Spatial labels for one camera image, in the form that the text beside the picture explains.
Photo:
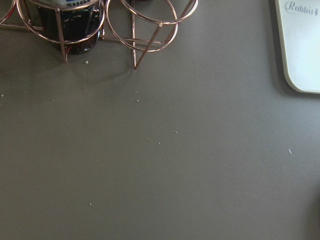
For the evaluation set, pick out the tea bottle middle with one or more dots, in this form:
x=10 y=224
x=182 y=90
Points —
x=76 y=25

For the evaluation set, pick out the copper wire bottle rack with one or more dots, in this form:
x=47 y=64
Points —
x=23 y=14

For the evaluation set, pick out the cream rabbit tray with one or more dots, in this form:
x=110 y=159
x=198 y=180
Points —
x=299 y=33

